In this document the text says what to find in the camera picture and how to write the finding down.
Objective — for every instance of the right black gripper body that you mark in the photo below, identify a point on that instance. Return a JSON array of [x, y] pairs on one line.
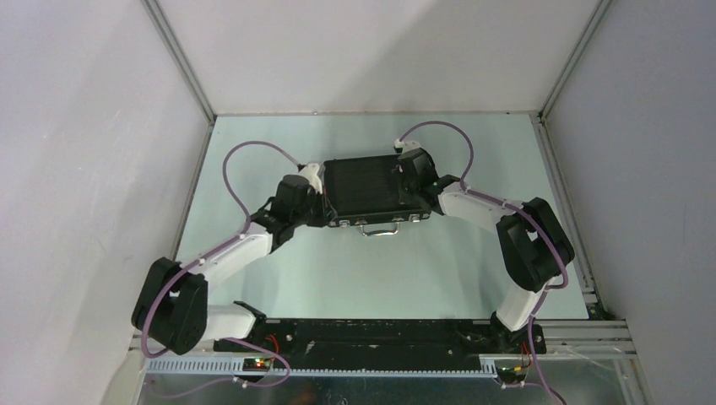
[[407, 188]]

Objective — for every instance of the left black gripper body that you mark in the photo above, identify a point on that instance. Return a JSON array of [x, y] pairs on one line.
[[313, 213]]

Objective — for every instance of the black poker set case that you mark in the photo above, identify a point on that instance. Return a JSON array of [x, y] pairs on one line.
[[364, 193]]

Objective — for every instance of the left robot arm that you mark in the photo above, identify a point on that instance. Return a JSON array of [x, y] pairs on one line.
[[173, 311]]

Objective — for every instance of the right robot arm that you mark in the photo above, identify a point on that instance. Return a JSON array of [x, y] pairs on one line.
[[535, 248]]

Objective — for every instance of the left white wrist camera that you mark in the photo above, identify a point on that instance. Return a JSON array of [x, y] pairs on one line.
[[313, 173]]

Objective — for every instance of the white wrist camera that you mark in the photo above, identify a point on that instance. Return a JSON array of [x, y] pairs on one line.
[[313, 173], [404, 146]]

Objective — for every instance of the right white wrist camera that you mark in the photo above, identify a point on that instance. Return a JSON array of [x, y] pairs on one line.
[[404, 146]]

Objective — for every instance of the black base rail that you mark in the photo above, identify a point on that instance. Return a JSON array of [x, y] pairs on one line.
[[436, 345]]

